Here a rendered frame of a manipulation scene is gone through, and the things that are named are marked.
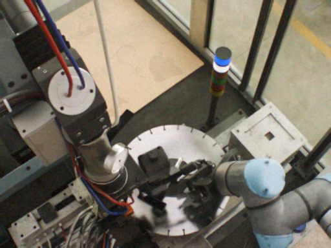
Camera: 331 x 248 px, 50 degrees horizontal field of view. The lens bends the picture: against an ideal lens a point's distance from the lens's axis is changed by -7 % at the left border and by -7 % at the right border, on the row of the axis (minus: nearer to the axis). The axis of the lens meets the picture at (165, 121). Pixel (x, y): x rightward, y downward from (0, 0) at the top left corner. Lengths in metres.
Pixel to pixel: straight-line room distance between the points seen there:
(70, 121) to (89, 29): 1.19
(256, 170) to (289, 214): 0.12
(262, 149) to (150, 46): 0.65
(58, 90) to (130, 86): 0.99
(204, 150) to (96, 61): 0.65
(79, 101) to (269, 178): 0.40
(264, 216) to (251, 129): 0.50
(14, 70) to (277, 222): 0.55
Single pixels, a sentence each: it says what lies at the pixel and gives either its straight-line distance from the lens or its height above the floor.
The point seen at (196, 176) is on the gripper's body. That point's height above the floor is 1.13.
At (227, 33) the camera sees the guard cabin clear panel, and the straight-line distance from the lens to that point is 1.33.
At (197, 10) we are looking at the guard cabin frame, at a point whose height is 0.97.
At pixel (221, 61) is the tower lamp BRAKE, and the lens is 1.01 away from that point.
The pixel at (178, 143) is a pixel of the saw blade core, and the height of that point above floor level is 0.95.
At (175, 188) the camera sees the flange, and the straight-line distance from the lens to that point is 1.03.
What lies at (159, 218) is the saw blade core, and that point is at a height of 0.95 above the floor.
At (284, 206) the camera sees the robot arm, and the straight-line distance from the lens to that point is 0.77.
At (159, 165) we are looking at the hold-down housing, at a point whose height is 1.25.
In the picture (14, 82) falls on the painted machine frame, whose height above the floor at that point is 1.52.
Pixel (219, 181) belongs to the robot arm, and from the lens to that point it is 0.80.
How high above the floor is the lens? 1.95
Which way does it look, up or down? 62 degrees down
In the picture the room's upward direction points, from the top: 2 degrees counter-clockwise
